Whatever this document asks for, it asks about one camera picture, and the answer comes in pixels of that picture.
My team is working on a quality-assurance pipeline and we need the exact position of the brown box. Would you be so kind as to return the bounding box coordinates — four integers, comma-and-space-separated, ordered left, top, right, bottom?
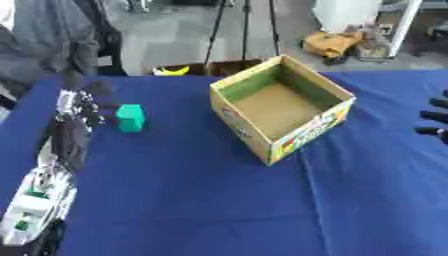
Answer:
189, 58, 266, 78

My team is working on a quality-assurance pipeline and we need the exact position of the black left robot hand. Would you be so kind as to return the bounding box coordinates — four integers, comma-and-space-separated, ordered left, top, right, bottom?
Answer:
45, 79, 118, 173

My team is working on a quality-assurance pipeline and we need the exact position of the black tripod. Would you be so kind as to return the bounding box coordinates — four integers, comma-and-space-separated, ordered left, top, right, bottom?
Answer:
201, 0, 284, 77

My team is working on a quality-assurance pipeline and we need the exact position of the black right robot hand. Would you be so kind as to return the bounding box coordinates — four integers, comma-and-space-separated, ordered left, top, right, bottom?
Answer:
413, 89, 448, 146

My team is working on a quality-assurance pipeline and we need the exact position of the green hexagonal block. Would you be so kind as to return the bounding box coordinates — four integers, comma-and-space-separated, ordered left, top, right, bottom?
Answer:
113, 103, 147, 133

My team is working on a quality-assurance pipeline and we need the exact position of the person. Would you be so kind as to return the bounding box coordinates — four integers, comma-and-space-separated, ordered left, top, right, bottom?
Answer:
0, 0, 128, 111

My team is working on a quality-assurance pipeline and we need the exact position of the white cabinet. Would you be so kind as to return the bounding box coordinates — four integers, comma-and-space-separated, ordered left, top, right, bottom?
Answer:
311, 0, 424, 58

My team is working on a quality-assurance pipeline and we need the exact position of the yellow and black object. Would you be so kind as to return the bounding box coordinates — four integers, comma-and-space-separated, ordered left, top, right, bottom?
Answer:
152, 65, 193, 77

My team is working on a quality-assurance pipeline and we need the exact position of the tan cardboard box green inside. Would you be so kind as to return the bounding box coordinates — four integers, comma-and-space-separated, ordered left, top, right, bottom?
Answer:
208, 54, 359, 167

